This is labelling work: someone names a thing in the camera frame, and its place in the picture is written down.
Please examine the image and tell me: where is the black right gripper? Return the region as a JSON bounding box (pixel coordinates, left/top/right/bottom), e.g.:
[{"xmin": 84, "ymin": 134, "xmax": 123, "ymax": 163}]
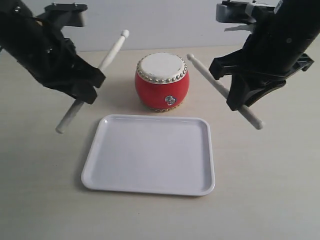
[{"xmin": 208, "ymin": 32, "xmax": 314, "ymax": 111}]

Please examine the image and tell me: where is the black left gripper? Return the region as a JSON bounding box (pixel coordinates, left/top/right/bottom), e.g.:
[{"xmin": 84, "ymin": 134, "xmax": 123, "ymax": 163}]
[{"xmin": 14, "ymin": 14, "xmax": 106, "ymax": 105}]

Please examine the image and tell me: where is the pale wooden drumstick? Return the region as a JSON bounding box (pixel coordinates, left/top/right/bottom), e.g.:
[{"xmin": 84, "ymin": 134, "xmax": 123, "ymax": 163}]
[
  {"xmin": 55, "ymin": 29, "xmax": 130, "ymax": 134},
  {"xmin": 186, "ymin": 53, "xmax": 264, "ymax": 130}
]

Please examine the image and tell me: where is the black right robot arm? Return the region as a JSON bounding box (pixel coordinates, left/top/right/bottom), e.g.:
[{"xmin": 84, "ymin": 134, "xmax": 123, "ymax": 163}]
[{"xmin": 209, "ymin": 0, "xmax": 320, "ymax": 111}]

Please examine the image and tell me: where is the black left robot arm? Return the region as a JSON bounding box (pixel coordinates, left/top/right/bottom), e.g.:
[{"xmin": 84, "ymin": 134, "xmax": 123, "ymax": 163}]
[{"xmin": 0, "ymin": 0, "xmax": 106, "ymax": 104}]

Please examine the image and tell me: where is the small red drum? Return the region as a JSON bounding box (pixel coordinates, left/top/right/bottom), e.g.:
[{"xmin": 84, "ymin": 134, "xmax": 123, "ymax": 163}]
[{"xmin": 134, "ymin": 52, "xmax": 190, "ymax": 112}]

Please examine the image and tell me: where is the white rectangular plastic tray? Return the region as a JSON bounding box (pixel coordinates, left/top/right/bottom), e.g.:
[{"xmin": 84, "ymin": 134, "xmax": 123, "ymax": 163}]
[{"xmin": 81, "ymin": 114, "xmax": 215, "ymax": 197}]

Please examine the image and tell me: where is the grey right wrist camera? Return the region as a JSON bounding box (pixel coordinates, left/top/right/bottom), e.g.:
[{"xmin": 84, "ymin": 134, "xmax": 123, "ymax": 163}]
[{"xmin": 215, "ymin": 0, "xmax": 258, "ymax": 33}]

